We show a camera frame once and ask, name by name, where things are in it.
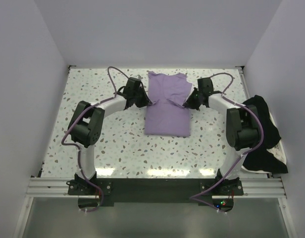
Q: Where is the purple t shirt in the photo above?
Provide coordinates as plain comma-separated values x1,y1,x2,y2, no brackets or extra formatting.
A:
145,71,192,137

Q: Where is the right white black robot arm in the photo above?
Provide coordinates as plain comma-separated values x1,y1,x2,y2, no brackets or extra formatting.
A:
183,77,264,195

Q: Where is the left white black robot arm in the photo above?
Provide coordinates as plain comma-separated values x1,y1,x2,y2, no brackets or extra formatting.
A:
61,77,152,194

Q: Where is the black t shirt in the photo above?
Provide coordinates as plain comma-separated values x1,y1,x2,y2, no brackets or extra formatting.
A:
243,95,288,174

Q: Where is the white laundry basket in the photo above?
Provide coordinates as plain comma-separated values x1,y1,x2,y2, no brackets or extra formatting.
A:
242,109,288,174

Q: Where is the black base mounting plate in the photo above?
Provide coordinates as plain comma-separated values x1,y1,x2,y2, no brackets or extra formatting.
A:
66,178,244,208

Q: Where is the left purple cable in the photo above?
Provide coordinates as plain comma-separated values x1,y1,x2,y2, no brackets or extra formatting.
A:
61,65,133,213

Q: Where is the purple cable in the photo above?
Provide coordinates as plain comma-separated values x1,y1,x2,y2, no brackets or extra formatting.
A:
189,72,266,206
61,65,133,213

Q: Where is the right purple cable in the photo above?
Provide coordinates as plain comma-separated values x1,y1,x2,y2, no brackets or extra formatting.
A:
189,72,266,206

